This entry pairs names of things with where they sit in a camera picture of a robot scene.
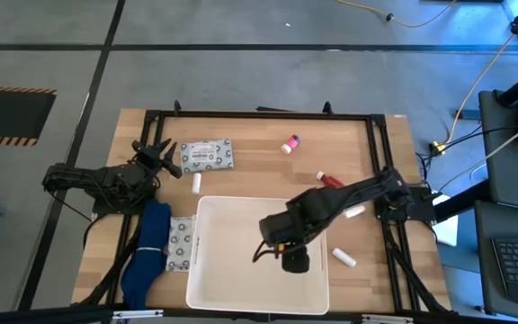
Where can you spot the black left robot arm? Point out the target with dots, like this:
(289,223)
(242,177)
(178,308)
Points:
(106,180)

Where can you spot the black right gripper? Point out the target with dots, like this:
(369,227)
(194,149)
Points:
(296,261)

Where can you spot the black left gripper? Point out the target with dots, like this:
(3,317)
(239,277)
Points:
(149,157)

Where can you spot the white gauze roll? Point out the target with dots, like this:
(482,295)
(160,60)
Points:
(344,257)
(196,183)
(354,211)

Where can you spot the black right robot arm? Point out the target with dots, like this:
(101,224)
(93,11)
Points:
(331,202)

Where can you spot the white plastic mesh bin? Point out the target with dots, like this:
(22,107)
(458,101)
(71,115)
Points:
(232,270)

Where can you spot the white paper sheet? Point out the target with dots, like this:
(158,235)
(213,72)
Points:
(448,227)

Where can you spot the pink bottle white cap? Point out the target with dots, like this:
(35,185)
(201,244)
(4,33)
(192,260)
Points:
(290,144)

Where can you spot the dark grey desk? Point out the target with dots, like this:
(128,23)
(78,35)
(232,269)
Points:
(488,270)
(506,157)

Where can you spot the blue cloth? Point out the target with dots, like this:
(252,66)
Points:
(146,256)

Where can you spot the white gauze package blue crosses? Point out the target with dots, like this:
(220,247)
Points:
(207,156)
(179,245)

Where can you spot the black aluminium table frame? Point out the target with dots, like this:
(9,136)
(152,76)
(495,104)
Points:
(263,116)

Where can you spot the black hazard-striped floor mat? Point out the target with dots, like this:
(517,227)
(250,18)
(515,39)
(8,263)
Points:
(7,114)

